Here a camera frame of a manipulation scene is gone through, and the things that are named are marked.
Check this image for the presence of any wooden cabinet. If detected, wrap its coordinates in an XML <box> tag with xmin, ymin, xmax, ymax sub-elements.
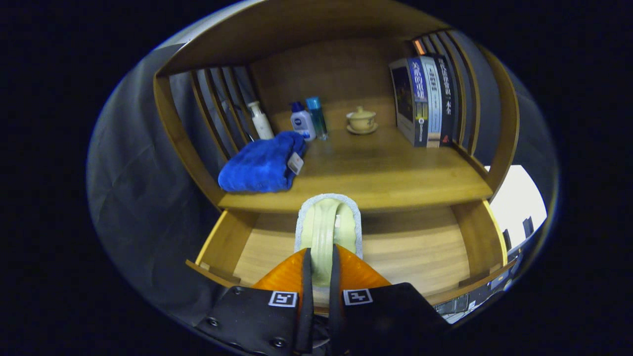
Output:
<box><xmin>152</xmin><ymin>0</ymin><xmax>521</xmax><ymax>218</ymax></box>

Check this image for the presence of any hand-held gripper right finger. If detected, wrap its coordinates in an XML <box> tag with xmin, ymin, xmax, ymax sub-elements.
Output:
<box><xmin>330</xmin><ymin>244</ymin><xmax>451</xmax><ymax>356</ymax></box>

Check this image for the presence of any wooden countertop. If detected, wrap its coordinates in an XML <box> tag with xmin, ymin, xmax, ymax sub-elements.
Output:
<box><xmin>218</xmin><ymin>126</ymin><xmax>494</xmax><ymax>214</ymax></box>

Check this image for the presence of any black backdrop cloth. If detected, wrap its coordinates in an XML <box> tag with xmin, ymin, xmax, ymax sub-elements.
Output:
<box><xmin>87</xmin><ymin>30</ymin><xmax>560</xmax><ymax>322</ymax></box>

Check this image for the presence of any white plastic cabinet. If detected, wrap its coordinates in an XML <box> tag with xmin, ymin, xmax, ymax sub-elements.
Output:
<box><xmin>485</xmin><ymin>165</ymin><xmax>548</xmax><ymax>250</ymax></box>

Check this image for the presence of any white bottle with blue cap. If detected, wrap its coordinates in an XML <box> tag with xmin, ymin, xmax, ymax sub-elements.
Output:
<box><xmin>290</xmin><ymin>101</ymin><xmax>317</xmax><ymax>142</ymax></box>

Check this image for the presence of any black book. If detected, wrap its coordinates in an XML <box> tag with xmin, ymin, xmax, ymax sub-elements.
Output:
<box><xmin>434</xmin><ymin>53</ymin><xmax>460</xmax><ymax>146</ymax></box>

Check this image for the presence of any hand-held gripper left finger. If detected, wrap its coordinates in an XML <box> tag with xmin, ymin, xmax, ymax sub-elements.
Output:
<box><xmin>195</xmin><ymin>247</ymin><xmax>315</xmax><ymax>356</ymax></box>

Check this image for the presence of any white pump bottle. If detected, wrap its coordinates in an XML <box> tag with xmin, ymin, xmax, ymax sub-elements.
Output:
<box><xmin>247</xmin><ymin>101</ymin><xmax>275</xmax><ymax>140</ymax></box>

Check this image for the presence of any teal bottle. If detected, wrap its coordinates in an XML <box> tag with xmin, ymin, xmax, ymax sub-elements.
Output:
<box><xmin>305</xmin><ymin>96</ymin><xmax>328</xmax><ymax>141</ymax></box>

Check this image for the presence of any beige lidded teacup with saucer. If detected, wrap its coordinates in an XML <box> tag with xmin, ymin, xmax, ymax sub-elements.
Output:
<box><xmin>346</xmin><ymin>106</ymin><xmax>379</xmax><ymax>135</ymax></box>

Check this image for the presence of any book with pale spine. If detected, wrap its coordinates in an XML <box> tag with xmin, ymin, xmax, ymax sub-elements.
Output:
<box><xmin>420</xmin><ymin>55</ymin><xmax>444</xmax><ymax>148</ymax></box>

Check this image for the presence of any grey book with blue spine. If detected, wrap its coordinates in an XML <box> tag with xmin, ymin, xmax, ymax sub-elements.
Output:
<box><xmin>389</xmin><ymin>57</ymin><xmax>431</xmax><ymax>148</ymax></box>

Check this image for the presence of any blue towel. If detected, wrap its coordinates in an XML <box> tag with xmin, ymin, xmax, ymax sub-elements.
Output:
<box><xmin>218</xmin><ymin>131</ymin><xmax>307</xmax><ymax>193</ymax></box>

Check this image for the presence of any black electronic equipment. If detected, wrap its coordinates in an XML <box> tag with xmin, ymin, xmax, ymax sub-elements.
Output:
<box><xmin>435</xmin><ymin>277</ymin><xmax>515</xmax><ymax>322</ymax></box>

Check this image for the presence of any wooden drawer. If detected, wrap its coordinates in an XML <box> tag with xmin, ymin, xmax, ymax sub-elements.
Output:
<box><xmin>185</xmin><ymin>200</ymin><xmax>517</xmax><ymax>317</ymax></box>

